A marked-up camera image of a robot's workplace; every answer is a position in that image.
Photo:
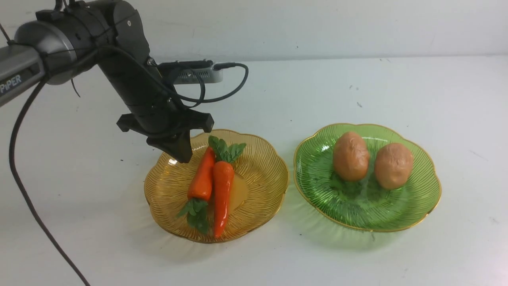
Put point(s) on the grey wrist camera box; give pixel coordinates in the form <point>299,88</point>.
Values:
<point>188,72</point>

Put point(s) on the amber ribbed plastic plate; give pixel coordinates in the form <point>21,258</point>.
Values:
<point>260,183</point>

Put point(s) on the tan toy potato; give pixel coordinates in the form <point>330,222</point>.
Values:
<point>393,165</point>
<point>351,157</point>

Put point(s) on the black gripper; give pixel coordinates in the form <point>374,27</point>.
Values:
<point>165,123</point>

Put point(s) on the orange toy carrot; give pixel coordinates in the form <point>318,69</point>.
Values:
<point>199,194</point>
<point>223,178</point>

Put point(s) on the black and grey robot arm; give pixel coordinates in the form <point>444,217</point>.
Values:
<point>68,40</point>

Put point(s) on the green ribbed plastic plate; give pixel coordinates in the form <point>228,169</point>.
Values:
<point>365,205</point>

